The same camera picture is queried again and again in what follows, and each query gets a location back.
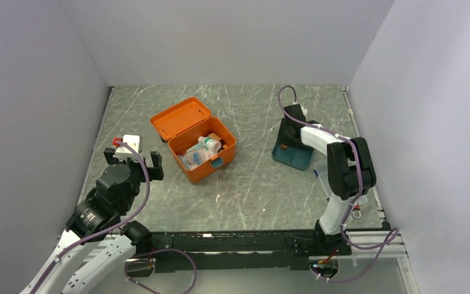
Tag white green medicine bottle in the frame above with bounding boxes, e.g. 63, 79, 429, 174
198, 136, 223, 153

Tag orange medicine box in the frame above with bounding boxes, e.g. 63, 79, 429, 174
150, 97, 237, 184

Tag clear plastic case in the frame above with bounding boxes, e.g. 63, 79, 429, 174
313, 161, 368, 209

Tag teal plastic tray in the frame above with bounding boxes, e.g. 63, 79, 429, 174
271, 140, 314, 171

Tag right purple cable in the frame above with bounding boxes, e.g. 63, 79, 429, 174
277, 85, 400, 284

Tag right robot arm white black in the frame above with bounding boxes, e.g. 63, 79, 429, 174
278, 104, 376, 254

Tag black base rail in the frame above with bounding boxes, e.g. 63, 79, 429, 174
129, 229, 351, 276

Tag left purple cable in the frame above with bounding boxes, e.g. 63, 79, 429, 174
28, 140, 198, 294

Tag white gauze pack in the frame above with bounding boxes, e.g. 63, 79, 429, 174
178, 146, 215, 170

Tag purple cable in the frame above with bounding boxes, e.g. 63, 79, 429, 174
277, 85, 400, 284
28, 140, 198, 294

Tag red handled adjustable wrench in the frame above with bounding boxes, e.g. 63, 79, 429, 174
351, 205, 362, 219

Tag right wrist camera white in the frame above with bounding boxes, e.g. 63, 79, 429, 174
300, 106, 308, 116

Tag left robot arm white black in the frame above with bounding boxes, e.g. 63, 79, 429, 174
22, 146, 164, 293

